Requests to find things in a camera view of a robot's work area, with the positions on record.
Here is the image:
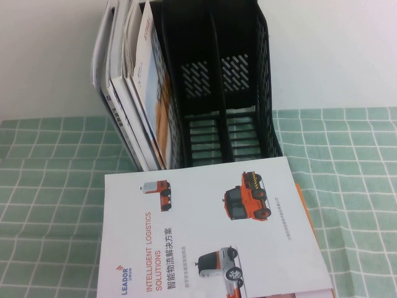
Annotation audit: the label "white Leador logistics brochure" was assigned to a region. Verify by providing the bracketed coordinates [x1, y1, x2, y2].
[96, 156, 335, 298]

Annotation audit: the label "black mesh book holder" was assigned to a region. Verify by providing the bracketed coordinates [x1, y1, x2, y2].
[138, 0, 284, 171]

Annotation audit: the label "orange-edged book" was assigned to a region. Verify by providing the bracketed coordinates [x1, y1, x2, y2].
[294, 182, 320, 249]

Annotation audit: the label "brochure with sand picture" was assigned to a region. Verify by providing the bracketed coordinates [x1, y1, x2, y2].
[127, 2, 174, 171]

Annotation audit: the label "white brochure with blue edge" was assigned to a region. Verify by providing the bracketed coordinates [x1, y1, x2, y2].
[107, 76, 156, 171]

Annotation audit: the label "curled loose white papers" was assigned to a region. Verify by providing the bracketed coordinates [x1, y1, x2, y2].
[119, 0, 146, 80]

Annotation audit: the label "large white folder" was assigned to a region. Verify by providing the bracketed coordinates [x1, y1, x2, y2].
[89, 0, 122, 94]

